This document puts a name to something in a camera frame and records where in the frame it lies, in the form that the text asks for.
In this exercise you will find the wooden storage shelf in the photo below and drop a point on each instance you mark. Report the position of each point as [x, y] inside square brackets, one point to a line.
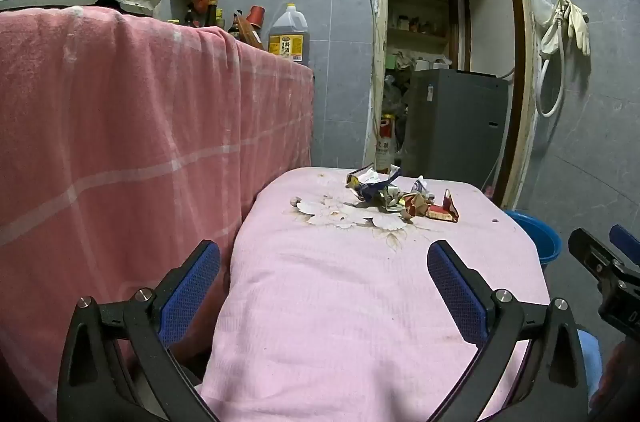
[417, 12]

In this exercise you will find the foil snack wrapper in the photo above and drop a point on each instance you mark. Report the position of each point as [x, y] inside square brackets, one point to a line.
[442, 208]

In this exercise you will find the cream rubber gloves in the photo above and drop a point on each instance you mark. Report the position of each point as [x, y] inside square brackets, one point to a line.
[575, 22]

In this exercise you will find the pink slipper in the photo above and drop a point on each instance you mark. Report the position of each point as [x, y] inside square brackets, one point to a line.
[488, 190]

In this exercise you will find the large oil jug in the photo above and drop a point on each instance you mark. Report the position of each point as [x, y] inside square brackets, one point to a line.
[287, 37]

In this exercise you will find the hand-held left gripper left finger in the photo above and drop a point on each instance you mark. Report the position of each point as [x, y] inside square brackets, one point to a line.
[192, 297]

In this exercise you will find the pink checked cloth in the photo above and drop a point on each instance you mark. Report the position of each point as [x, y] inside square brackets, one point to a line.
[125, 142]

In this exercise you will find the wooden door frame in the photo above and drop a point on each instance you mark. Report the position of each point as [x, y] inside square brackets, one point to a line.
[522, 77]

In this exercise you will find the red cup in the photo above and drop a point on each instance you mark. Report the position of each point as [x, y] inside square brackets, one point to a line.
[256, 16]

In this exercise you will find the brown packet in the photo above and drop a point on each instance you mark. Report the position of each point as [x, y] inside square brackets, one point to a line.
[250, 35]

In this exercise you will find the person's blue jeans leg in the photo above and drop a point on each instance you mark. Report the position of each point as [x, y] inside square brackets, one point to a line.
[590, 362]

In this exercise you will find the blue white wrapper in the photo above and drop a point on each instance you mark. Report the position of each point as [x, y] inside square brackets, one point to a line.
[372, 188]

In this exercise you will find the pink floral blanket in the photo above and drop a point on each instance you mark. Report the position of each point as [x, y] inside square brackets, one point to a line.
[340, 302]

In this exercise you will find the grey washing machine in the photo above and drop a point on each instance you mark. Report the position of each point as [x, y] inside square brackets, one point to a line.
[450, 127]

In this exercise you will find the blue plastic bucket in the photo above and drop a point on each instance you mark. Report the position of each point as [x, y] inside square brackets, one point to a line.
[542, 237]

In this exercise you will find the white red sack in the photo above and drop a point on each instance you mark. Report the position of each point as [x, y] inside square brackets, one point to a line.
[385, 147]

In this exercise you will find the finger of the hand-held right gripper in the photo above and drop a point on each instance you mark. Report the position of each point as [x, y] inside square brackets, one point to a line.
[625, 242]
[592, 252]

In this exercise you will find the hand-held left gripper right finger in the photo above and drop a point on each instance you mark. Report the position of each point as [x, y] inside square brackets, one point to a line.
[452, 297]

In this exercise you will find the white paper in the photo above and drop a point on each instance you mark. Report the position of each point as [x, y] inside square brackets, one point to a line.
[421, 185]

